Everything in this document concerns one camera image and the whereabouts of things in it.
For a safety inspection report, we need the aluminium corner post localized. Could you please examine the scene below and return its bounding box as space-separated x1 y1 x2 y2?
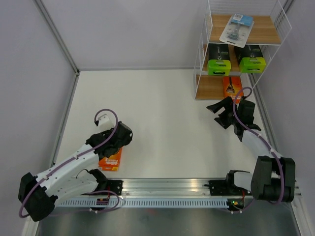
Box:
33 0 80 75

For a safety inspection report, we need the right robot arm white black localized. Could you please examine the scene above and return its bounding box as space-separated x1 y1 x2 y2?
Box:
207 97 295 203

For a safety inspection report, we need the white wire wooden shelf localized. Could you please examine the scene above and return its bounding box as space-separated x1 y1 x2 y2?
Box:
193 0 292 100

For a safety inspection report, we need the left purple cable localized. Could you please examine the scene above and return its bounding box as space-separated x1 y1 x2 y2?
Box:
19 108 120 219

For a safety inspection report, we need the green black razor box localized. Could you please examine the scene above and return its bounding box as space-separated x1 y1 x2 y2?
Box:
207 44 231 76
234 44 266 73

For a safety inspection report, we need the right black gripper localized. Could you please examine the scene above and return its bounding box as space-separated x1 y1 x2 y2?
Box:
206 96 240 129

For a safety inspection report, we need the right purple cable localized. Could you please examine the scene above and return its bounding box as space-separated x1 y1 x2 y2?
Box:
228 86 286 214

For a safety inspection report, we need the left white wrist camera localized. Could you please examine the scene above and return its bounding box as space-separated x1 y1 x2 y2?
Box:
94 114 113 127

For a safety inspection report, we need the aluminium rail frame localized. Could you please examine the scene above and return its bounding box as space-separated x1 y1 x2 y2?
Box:
34 177 303 199

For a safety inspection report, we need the purple cable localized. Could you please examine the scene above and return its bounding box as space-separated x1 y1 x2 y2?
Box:
19 108 120 219
228 86 286 214

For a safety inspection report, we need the white slotted cable duct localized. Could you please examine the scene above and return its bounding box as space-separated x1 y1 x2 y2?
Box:
59 198 228 208

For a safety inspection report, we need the orange razor box front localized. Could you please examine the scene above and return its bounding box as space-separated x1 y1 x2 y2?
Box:
98 148 123 172

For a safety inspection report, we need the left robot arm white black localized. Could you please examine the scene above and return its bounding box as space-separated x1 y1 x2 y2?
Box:
18 121 133 222

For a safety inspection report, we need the orange razor box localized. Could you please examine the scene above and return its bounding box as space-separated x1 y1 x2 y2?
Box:
223 76 243 100
98 148 123 172

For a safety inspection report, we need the blue clear razor blister pack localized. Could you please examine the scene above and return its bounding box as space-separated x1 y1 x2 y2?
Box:
219 13 254 48

